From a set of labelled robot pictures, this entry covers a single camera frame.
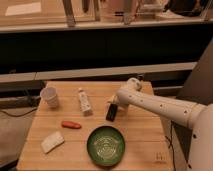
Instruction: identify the orange carrot toy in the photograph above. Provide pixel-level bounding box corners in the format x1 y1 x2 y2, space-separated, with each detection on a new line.
61 121 81 129

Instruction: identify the green ribbed bowl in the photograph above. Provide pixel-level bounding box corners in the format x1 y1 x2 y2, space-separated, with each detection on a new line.
87 126 126 167

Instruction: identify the white sponge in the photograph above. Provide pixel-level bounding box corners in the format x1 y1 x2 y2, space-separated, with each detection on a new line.
41 131 64 153

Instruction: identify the white paper cup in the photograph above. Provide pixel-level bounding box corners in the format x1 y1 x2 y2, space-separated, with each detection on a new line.
40 87 59 108

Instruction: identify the black eraser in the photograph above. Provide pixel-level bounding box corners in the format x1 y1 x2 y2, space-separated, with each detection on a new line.
106 104 118 121

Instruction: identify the black floor cable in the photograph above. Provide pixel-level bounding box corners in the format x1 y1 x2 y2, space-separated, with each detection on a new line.
0 107 38 118

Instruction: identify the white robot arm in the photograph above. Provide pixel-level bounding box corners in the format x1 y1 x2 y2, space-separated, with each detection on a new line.
109 78 213 171

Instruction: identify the white tube bottle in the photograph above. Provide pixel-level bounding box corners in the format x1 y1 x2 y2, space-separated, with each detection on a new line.
78 88 92 115

